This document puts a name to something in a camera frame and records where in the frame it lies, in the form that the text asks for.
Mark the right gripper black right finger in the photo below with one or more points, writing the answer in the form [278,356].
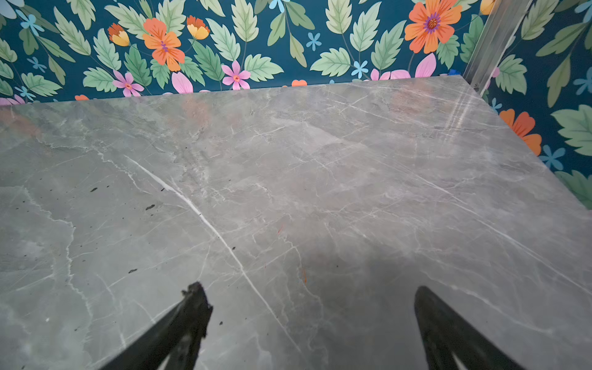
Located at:
[450,342]

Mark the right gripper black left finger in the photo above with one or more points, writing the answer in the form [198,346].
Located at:
[174,341]

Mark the aluminium frame post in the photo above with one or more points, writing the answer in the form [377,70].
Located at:
[501,26]

